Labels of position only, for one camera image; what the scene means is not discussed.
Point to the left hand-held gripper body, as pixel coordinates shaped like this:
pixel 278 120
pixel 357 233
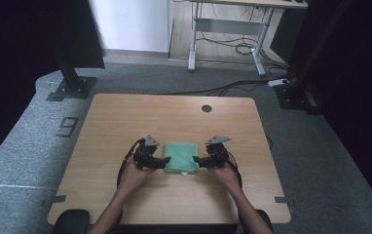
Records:
pixel 145 154

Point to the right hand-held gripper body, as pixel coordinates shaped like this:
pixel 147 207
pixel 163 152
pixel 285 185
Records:
pixel 218 152

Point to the green towel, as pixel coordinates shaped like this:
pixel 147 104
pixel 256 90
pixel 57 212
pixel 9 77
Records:
pixel 181 156

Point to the person's left hand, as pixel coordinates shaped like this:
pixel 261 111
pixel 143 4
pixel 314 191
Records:
pixel 135 178

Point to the person's right hand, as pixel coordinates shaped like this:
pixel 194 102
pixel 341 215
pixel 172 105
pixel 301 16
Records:
pixel 228 178

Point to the black round table grommet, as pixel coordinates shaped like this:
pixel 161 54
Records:
pixel 206 108

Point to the small black tape strip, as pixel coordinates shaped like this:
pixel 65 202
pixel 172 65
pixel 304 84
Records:
pixel 57 199
pixel 281 200

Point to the white power strip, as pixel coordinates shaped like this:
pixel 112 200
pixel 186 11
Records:
pixel 278 82

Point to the black chair armrest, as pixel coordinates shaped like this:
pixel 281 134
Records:
pixel 70 222

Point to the black computer case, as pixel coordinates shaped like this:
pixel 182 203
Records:
pixel 284 35

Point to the black curtain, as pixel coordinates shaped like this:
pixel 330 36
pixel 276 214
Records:
pixel 369 97
pixel 12 48

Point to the black stand with base plate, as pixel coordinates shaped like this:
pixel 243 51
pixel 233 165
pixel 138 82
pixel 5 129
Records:
pixel 291 97
pixel 73 87

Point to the white metal frame desk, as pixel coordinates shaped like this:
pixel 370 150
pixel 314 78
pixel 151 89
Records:
pixel 229 26

